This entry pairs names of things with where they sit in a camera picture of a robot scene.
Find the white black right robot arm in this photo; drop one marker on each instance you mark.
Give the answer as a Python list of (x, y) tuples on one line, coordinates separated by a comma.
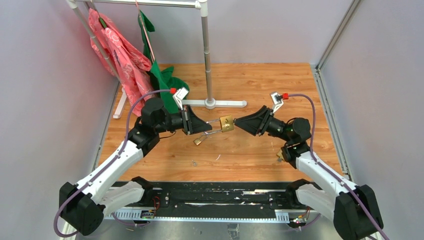
[(352, 208)]

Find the small brass padlock with key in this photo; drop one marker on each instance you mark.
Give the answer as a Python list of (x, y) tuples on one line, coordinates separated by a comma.
[(200, 139)]

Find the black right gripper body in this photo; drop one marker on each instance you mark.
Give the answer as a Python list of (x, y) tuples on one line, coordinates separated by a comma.
[(274, 126)]

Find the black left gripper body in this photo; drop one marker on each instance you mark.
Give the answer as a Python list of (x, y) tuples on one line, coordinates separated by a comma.
[(178, 121)]

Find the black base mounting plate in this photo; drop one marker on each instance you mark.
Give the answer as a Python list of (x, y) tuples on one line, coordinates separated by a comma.
[(234, 199)]

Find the white metal clothes rack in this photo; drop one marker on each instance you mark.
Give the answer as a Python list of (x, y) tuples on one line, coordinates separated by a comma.
[(202, 5)]

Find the slotted grey cable duct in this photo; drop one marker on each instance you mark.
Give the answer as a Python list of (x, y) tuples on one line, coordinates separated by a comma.
[(132, 214)]

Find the green garment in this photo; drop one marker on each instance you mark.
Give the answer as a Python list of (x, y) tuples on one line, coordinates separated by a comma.
[(160, 79)]

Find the pink patterned garment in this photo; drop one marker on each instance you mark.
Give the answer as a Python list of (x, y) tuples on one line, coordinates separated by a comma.
[(131, 65)]

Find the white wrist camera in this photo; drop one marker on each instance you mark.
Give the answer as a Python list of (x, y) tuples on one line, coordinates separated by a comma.
[(178, 95), (277, 100)]

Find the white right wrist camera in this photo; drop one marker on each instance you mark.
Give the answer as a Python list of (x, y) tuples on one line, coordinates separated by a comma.
[(277, 100)]

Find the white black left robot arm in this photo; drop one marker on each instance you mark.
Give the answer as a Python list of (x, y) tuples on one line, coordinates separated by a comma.
[(86, 203)]

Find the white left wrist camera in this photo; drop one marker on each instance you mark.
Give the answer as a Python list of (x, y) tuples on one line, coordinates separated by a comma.
[(178, 95)]

